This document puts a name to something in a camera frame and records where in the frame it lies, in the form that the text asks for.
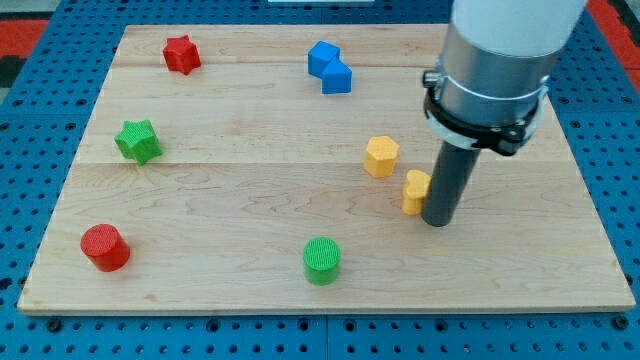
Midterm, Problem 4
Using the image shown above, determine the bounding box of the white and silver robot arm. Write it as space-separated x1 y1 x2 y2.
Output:
423 0 586 156

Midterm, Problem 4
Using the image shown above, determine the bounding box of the green star block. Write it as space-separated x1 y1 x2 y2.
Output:
114 120 163 166

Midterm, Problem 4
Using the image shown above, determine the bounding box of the red star block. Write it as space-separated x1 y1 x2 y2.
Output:
163 35 202 75

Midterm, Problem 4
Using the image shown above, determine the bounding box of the yellow hexagon block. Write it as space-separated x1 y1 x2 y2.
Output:
364 136 399 178

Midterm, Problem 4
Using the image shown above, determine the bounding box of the green cylinder block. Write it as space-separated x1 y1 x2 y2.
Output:
302 237 341 286

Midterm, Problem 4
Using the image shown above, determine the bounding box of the wooden board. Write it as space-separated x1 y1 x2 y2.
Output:
18 25 635 316

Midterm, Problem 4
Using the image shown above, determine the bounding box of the yellow heart block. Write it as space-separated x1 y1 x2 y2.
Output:
401 169 431 216

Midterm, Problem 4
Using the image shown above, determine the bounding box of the blue double-cube block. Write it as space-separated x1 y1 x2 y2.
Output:
307 41 352 95

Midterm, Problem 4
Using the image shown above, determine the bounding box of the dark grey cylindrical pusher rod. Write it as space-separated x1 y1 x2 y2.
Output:
421 142 480 227

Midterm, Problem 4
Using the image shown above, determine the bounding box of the red cylinder block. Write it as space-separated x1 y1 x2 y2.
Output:
80 223 131 272

